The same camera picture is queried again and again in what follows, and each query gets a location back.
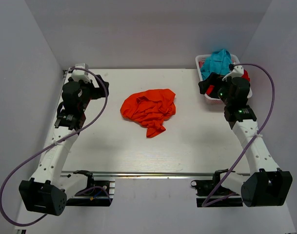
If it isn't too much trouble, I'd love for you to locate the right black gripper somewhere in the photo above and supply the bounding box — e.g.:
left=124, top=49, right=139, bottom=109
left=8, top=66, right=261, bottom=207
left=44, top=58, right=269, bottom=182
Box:
left=198, top=72, right=233, bottom=106

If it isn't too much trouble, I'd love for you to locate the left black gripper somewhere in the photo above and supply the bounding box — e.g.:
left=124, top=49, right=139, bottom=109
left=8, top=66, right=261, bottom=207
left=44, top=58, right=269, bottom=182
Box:
left=78, top=75, right=109, bottom=112

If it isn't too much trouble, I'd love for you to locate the orange t-shirt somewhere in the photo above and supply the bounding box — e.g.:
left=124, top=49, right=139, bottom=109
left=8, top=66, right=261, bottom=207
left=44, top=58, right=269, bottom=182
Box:
left=120, top=89, right=176, bottom=138

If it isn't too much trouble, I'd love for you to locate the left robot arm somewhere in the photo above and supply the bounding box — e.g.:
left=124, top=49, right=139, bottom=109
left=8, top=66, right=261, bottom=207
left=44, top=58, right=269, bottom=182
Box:
left=19, top=73, right=109, bottom=216

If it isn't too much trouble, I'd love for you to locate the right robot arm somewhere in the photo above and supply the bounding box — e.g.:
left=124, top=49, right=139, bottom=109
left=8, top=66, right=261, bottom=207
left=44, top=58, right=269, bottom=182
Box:
left=198, top=73, right=293, bottom=207

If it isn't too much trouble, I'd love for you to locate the red t-shirt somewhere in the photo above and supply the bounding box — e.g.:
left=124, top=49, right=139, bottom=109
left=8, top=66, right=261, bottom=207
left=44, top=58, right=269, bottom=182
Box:
left=208, top=70, right=250, bottom=98

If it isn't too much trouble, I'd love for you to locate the blue t-shirt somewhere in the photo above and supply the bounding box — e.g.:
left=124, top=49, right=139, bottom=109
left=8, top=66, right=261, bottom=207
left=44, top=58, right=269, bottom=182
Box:
left=200, top=49, right=232, bottom=80

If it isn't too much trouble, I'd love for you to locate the white plastic basket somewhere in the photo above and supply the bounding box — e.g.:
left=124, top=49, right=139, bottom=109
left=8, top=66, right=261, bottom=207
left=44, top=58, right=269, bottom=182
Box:
left=196, top=50, right=250, bottom=104

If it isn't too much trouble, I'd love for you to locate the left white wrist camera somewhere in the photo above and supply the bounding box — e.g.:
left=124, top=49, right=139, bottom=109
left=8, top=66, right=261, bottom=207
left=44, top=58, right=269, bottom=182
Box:
left=68, top=63, right=91, bottom=83

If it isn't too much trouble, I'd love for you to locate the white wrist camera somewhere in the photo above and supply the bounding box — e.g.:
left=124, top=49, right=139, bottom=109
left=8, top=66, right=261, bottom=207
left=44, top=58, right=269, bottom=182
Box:
left=68, top=63, right=91, bottom=83
left=222, top=63, right=244, bottom=81

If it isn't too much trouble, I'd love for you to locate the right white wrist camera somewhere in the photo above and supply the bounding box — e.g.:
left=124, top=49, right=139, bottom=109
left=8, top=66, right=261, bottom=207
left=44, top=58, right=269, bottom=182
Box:
left=222, top=63, right=244, bottom=81

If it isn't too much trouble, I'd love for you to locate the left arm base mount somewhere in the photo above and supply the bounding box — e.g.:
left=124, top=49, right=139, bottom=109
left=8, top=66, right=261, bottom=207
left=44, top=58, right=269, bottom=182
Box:
left=59, top=170, right=115, bottom=207

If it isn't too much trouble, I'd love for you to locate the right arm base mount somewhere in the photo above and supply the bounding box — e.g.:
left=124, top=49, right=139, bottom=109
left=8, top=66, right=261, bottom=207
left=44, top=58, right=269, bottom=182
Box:
left=190, top=169, right=243, bottom=208

